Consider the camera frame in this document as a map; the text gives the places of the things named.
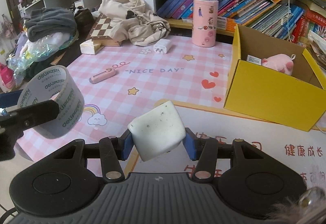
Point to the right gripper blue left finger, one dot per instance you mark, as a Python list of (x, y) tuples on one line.
[(127, 144)]

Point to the white delipizen tape roll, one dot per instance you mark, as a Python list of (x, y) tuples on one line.
[(55, 90)]

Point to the yellow cardboard box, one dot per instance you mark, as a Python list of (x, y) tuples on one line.
[(296, 100)]

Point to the wooden chess board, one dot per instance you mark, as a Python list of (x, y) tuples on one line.
[(99, 32)]

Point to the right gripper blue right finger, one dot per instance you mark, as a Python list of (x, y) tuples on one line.
[(191, 144)]

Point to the beige cloth bag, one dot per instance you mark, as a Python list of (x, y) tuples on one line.
[(132, 20)]

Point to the pink utility knife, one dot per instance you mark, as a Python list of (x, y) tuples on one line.
[(108, 73)]

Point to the pink sticker cylinder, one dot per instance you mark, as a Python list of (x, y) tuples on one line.
[(204, 23)]

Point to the white paper box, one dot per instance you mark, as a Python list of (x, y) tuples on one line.
[(90, 48)]

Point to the row of books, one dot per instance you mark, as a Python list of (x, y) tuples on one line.
[(276, 18)]

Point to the grey folded clothing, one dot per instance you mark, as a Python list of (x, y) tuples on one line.
[(48, 21)]

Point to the iridescent plastic bag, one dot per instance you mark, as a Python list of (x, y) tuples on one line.
[(38, 51)]

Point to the white usmile toothpaste box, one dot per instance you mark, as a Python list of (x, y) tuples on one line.
[(254, 60)]

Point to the pink plush toy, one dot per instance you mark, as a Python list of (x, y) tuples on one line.
[(281, 63)]

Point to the white squishy block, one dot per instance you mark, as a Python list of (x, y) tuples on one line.
[(158, 131)]

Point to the white charger plug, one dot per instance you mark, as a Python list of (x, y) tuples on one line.
[(162, 46)]

